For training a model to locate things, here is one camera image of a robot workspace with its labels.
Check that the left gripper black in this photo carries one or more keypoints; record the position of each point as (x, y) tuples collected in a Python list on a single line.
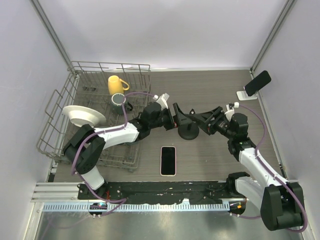
[(179, 119)]

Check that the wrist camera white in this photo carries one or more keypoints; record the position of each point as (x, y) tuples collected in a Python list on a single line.
[(230, 110), (162, 100)]

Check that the dark teal cup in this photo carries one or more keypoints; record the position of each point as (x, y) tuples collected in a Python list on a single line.
[(118, 101)]

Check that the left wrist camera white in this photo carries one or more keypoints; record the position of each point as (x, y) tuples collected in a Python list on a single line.
[(162, 100)]

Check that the grey wire dish rack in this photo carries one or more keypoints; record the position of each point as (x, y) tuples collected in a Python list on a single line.
[(85, 99)]

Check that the white phone stand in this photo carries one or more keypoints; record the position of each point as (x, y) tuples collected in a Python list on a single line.
[(244, 96)]

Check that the aluminium rail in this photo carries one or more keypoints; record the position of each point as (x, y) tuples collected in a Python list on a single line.
[(55, 192)]

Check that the pink case phone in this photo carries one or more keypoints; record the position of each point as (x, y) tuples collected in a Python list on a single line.
[(168, 161)]

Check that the yellow mug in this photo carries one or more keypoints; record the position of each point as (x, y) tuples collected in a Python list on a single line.
[(116, 85)]

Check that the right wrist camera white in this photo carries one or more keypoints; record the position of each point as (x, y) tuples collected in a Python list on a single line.
[(230, 110)]

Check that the black case phone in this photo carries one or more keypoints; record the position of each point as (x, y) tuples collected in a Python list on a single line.
[(257, 83)]

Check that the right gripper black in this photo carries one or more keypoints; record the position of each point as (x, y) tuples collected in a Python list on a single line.
[(210, 129)]

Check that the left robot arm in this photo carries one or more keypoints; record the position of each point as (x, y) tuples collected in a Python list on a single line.
[(85, 148)]

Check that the white plate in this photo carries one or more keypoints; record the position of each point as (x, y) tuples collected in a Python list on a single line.
[(81, 115)]

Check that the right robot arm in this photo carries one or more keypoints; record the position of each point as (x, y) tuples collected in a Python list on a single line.
[(280, 202)]

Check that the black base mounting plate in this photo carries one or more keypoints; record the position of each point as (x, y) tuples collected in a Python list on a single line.
[(168, 192)]

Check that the black clamp phone stand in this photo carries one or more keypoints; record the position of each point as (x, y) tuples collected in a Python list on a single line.
[(189, 131)]

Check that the white slotted cable duct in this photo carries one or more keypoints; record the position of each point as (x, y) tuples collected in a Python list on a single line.
[(185, 206)]

